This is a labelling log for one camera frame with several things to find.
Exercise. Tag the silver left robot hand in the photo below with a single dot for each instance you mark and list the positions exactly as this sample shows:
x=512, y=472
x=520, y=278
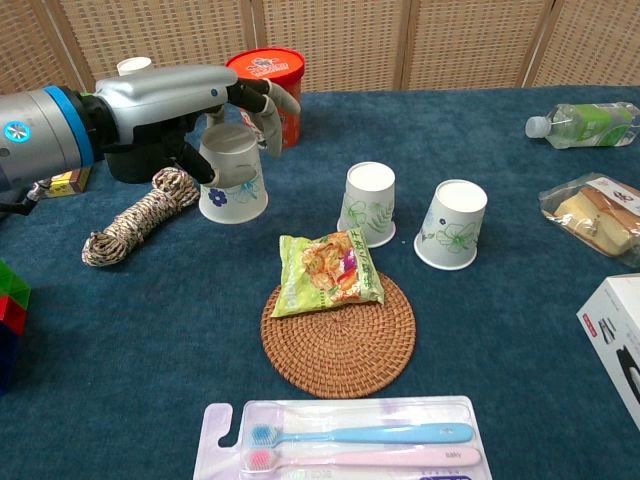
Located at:
x=165, y=97

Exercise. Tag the paper cup blue flower print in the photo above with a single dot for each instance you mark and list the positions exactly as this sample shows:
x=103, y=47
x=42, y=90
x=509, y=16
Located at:
x=235, y=197

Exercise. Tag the paper cup green fern print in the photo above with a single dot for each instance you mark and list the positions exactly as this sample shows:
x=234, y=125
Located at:
x=367, y=205

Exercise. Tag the paper cup green flower print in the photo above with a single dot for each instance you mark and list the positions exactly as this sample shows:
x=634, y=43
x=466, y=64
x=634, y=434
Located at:
x=452, y=230

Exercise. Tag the paper cups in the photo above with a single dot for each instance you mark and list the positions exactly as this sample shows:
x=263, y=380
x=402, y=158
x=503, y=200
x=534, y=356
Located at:
x=134, y=65

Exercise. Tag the black tape roll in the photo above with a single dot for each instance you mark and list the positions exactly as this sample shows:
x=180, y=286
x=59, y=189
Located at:
x=135, y=172

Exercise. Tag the yellow red small box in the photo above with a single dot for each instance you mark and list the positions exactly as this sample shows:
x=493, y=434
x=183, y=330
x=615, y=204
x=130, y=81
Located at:
x=70, y=181

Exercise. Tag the red instant noodle tub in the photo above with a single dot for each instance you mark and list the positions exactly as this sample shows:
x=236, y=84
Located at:
x=292, y=132

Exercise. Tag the green chips packet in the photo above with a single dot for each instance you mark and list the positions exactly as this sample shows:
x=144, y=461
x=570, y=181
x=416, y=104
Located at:
x=325, y=270

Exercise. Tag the woven bamboo folding screen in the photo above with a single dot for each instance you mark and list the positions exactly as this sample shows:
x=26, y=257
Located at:
x=400, y=40

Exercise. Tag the colourful toy building blocks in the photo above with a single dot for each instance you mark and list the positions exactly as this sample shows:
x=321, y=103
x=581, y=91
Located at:
x=12, y=310

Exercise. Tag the round woven coaster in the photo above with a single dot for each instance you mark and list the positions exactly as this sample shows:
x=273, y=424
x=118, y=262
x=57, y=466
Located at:
x=340, y=350

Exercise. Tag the toothbrush blister pack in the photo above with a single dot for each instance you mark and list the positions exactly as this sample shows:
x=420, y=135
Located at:
x=220, y=450

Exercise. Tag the blue toothbrush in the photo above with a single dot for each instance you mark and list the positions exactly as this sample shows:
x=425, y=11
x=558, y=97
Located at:
x=375, y=434

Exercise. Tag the pink toothbrush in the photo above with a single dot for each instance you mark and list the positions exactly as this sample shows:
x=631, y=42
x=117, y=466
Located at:
x=390, y=457

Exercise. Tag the clear bottle green label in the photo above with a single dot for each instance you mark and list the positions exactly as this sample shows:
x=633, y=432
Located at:
x=590, y=125

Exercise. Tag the packaged bread slices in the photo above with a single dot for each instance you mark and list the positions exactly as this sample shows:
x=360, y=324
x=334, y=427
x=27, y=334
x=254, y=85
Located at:
x=595, y=215

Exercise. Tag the white cardboard box red logo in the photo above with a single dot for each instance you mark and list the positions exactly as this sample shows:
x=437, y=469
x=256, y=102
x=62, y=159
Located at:
x=620, y=330

